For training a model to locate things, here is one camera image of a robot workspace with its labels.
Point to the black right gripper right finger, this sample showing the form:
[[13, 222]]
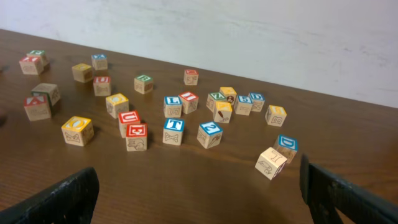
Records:
[[326, 194]]

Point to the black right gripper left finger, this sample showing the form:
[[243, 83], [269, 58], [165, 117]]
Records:
[[72, 200]]

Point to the yellow o block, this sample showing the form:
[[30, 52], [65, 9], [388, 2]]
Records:
[[82, 72], [116, 104], [78, 131]]

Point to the green B block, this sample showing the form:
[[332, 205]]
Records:
[[143, 84]]

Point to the blue D block right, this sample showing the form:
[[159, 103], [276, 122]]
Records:
[[287, 146]]

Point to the blue d block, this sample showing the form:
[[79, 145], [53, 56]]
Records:
[[258, 101], [287, 146]]

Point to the plain wooden tilted block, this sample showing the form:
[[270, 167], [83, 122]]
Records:
[[270, 163]]

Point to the yellow 8 block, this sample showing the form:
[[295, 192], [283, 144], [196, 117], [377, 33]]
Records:
[[275, 115]]

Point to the red E block lower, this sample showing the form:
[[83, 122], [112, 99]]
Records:
[[136, 137]]

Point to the red e block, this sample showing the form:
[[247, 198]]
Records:
[[190, 77], [136, 137]]

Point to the red A block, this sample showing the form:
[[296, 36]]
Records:
[[37, 107]]

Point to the red U block lower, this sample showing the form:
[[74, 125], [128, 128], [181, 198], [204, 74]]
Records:
[[125, 118]]

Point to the red u block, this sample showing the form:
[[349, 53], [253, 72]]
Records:
[[125, 118], [102, 86]]

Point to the blue D block upper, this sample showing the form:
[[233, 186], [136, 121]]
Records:
[[258, 101]]

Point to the wooden block green edge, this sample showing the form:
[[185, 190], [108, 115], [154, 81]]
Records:
[[51, 90]]

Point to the red U block upper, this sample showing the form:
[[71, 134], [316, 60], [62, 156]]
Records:
[[102, 86]]

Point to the blue 5 block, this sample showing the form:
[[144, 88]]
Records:
[[243, 105]]

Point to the blue T block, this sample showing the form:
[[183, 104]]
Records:
[[173, 131]]

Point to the blue 2 block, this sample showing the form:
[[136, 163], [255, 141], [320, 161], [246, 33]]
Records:
[[209, 134]]

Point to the yellow block with hammer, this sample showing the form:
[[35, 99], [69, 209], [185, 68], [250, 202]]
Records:
[[222, 112]]

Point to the yellow block top right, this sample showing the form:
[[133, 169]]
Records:
[[229, 93]]

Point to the blue L block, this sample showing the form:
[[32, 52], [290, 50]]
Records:
[[172, 107]]

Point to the red Y block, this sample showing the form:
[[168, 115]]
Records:
[[31, 65]]

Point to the blue X block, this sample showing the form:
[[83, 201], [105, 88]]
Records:
[[99, 61]]

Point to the green Z block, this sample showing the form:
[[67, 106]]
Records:
[[213, 98]]

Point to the green F block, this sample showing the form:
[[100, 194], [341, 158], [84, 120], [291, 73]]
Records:
[[41, 54]]

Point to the red I block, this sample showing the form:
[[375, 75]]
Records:
[[189, 102]]

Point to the red E block top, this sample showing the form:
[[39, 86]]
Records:
[[190, 77]]

